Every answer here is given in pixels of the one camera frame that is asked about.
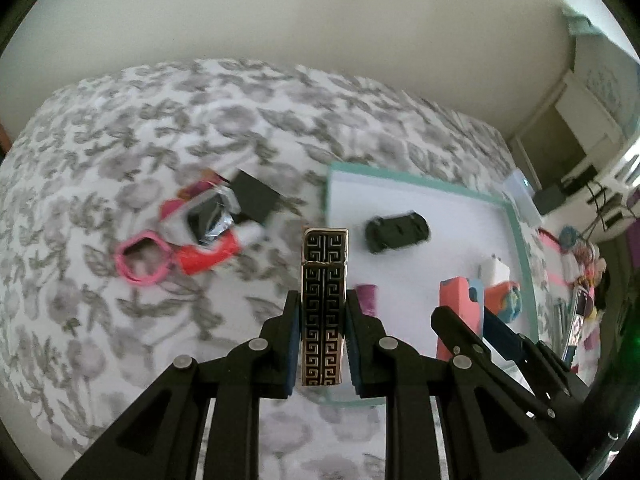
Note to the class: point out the black folding phone stand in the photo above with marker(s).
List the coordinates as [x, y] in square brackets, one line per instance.
[397, 232]

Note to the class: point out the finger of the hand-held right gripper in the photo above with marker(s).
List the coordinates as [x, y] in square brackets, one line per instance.
[450, 325]
[505, 337]

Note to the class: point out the black gold patterned lighter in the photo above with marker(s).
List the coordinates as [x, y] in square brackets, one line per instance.
[324, 305]

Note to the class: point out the pink toy dog figure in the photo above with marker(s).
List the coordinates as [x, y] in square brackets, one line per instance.
[200, 187]

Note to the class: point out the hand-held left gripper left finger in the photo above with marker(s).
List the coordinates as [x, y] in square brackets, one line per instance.
[292, 355]

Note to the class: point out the white smartwatch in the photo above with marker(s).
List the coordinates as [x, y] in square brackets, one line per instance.
[207, 215]

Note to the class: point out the red and white toy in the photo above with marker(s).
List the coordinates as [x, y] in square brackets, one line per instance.
[207, 257]

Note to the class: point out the orange and blue printed case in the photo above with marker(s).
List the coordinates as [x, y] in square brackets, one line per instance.
[505, 300]

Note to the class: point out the pink watch band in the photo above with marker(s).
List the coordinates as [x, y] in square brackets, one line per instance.
[122, 260]

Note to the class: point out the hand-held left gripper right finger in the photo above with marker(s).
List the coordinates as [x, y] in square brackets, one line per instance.
[356, 355]

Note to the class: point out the teal rimmed white tray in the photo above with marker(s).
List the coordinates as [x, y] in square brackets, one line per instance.
[425, 200]

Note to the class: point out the small white device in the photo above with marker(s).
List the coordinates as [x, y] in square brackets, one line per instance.
[524, 182]

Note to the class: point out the colourful trinket pile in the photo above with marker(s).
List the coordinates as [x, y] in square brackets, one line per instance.
[575, 280]

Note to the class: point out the white shelf unit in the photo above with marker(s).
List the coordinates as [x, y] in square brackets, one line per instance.
[585, 115]

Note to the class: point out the small black box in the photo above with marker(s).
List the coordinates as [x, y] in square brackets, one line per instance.
[255, 195]

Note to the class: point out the black power adapter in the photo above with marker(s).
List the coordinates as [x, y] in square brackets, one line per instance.
[550, 196]

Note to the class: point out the purple plastic tube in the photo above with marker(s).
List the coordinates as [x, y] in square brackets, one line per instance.
[367, 300]

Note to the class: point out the teal wall hanging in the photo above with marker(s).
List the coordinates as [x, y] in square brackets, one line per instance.
[580, 22]

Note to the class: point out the white charger block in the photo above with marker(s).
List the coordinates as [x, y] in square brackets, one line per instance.
[494, 272]

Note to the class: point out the pink blue clip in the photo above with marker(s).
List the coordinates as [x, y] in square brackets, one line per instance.
[457, 305]

